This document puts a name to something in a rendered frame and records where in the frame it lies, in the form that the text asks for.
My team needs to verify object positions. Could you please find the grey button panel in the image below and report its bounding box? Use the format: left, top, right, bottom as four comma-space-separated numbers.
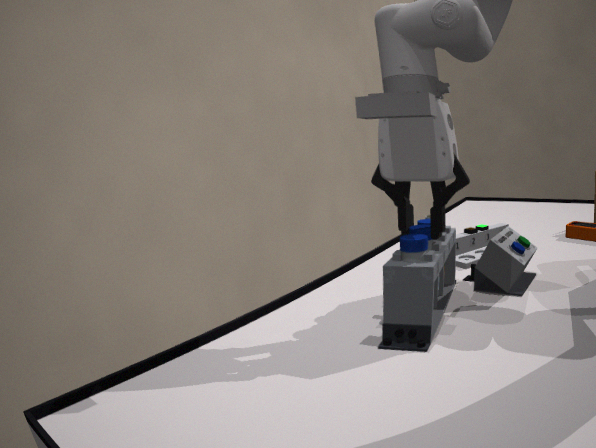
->
463, 226, 537, 296

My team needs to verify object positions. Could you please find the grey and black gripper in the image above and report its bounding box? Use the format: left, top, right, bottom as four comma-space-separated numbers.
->
371, 98, 470, 240

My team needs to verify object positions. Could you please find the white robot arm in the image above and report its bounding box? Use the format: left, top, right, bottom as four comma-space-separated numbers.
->
355, 0, 513, 119

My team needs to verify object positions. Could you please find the orange digital multimeter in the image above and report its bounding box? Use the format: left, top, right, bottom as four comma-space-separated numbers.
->
566, 221, 596, 242

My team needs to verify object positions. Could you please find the black table edge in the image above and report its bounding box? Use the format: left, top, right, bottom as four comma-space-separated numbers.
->
23, 197, 594, 448

